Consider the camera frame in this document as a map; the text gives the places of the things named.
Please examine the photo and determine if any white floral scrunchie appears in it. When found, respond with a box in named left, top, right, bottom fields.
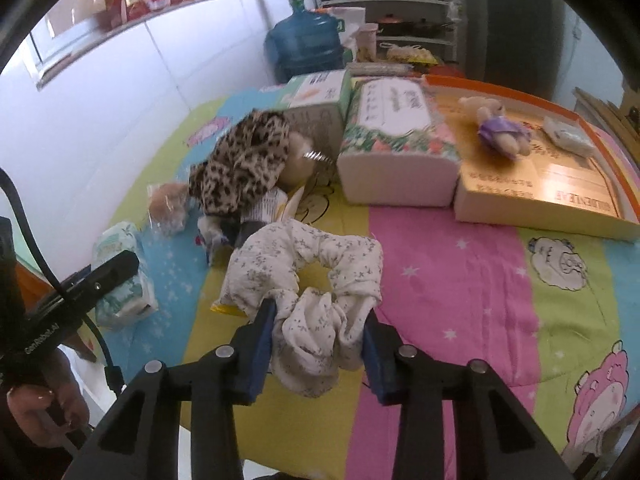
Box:
left=219, top=220, right=385, bottom=399

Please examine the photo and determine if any stack of wrapped noodle packs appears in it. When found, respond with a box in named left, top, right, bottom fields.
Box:
left=347, top=61, right=417, bottom=77

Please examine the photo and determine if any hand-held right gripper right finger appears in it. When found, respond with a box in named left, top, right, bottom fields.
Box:
left=361, top=310, right=576, bottom=480

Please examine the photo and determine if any dark refrigerator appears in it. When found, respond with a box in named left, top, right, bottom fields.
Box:
left=486, top=0, right=577, bottom=97

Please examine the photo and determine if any beige plush keychain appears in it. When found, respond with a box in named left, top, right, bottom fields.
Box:
left=276, top=132, right=335, bottom=195

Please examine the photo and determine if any yellow mesh bag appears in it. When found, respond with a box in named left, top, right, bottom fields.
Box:
left=386, top=43, right=437, bottom=64

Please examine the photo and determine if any person's left hand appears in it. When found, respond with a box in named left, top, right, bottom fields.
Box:
left=7, top=347, right=91, bottom=456

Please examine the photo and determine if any leopard print scrunchie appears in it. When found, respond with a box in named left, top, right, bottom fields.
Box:
left=188, top=110, right=292, bottom=219

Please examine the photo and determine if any blue water jug with pump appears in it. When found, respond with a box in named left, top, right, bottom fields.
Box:
left=263, top=0, right=347, bottom=84

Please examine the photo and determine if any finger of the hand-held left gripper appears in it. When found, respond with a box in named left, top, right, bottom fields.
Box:
left=60, top=251, right=140, bottom=314

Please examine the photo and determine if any teddy bear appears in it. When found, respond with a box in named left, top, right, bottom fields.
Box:
left=459, top=95, right=534, bottom=159

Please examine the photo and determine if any white metal shelf rack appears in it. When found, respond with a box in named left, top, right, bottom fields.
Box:
left=307, top=0, right=459, bottom=62

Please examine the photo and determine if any small green tissue pack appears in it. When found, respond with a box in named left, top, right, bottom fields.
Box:
left=92, top=222, right=159, bottom=331

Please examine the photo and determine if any orange rimmed cardboard box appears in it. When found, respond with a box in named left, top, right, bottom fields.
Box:
left=424, top=74, right=640, bottom=241

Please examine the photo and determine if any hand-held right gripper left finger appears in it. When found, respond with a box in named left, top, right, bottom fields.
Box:
left=65, top=300, right=280, bottom=480

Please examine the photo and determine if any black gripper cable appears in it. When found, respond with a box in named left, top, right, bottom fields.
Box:
left=0, top=167, right=124, bottom=397

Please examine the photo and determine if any red lidded pot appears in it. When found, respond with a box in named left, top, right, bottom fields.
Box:
left=377, top=14, right=414, bottom=37

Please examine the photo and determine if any small white wipes packet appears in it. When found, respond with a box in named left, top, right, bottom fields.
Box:
left=542, top=116, right=596, bottom=157

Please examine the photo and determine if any floral soft tissue pack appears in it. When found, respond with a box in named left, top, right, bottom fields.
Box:
left=336, top=76, right=462, bottom=207

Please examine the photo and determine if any black wok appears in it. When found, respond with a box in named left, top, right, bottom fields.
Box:
left=412, top=18, right=455, bottom=38

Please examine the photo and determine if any bread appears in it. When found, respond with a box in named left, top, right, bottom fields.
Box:
left=147, top=182, right=191, bottom=237

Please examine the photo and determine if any white green tissue box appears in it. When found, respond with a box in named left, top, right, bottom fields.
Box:
left=260, top=71, right=354, bottom=161

